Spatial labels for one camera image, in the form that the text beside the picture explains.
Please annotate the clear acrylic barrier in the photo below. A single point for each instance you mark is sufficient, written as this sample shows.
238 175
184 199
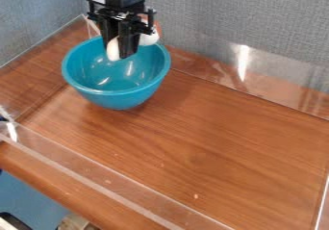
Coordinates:
223 153

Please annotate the blue plastic bowl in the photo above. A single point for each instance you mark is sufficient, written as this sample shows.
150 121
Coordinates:
115 85

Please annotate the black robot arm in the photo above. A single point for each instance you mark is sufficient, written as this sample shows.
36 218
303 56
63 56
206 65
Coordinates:
123 20

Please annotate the white mushroom with red cap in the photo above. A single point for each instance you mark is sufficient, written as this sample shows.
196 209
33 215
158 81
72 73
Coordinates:
146 40

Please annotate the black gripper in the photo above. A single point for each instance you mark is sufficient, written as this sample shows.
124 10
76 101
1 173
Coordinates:
123 18

